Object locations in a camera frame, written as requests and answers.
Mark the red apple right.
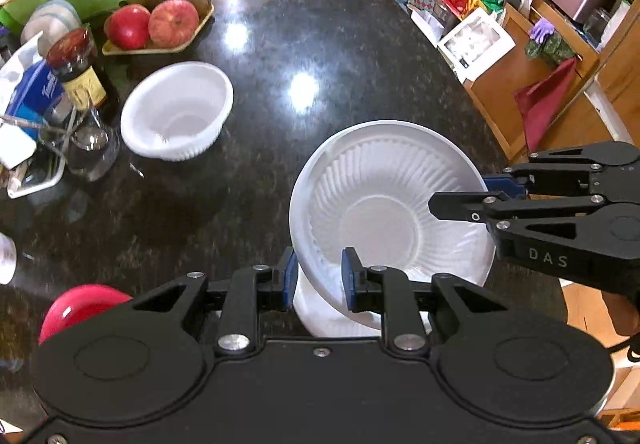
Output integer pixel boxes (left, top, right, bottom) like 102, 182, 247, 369
149, 0, 200, 49

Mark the dark sauce jar red lid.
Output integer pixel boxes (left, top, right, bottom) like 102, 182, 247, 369
46, 27, 119, 123

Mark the blue tissue pack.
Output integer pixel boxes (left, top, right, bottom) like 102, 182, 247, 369
4, 61, 64, 123

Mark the magenta plastic plate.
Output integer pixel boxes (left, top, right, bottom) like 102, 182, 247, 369
38, 284, 131, 344

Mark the brown kiwi fruit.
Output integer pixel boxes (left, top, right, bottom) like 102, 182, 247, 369
184, 0, 212, 19

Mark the clear glass cup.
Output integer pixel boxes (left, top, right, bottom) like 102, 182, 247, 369
38, 94, 119, 182

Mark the beige fruit tray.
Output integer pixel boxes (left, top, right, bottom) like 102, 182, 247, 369
101, 3, 216, 57

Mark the red apple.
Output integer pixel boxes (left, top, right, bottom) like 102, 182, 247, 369
149, 0, 200, 49
104, 4, 151, 50

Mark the red cloth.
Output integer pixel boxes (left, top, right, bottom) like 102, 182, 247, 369
513, 58, 577, 153

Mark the white plastic bowl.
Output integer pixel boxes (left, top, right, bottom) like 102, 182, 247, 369
288, 120, 495, 338
120, 61, 233, 161

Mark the person right hand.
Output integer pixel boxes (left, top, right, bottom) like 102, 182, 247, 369
602, 291, 640, 337

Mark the red apple left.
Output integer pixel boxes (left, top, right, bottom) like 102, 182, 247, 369
104, 4, 151, 50

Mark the white gift box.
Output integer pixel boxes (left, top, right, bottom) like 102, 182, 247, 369
437, 9, 515, 84

